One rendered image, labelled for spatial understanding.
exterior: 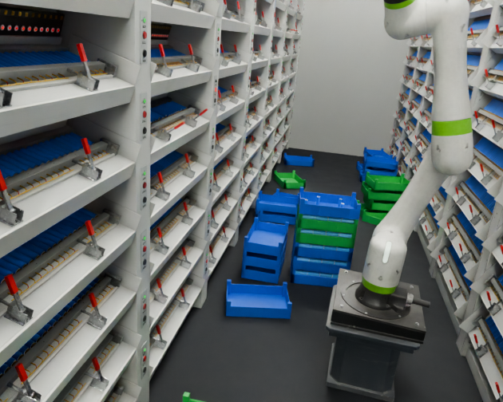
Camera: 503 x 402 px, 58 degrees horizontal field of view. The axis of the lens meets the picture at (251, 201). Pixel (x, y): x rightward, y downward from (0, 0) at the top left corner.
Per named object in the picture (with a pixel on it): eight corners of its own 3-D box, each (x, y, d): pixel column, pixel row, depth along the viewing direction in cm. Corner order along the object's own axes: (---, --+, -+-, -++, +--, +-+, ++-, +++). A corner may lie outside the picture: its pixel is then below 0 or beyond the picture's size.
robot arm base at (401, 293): (427, 303, 169) (431, 289, 167) (426, 325, 156) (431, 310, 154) (358, 283, 177) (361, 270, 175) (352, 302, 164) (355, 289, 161)
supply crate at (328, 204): (353, 206, 245) (355, 192, 243) (358, 219, 226) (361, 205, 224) (298, 200, 247) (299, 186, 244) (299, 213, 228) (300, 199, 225)
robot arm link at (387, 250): (398, 278, 172) (409, 233, 165) (395, 298, 158) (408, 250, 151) (363, 269, 176) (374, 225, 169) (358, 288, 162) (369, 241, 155)
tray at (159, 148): (206, 130, 184) (214, 108, 180) (145, 168, 128) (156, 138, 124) (162, 110, 185) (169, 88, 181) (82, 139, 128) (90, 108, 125)
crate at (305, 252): (346, 246, 253) (349, 233, 251) (351, 262, 235) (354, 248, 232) (293, 240, 255) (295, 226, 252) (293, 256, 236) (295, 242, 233)
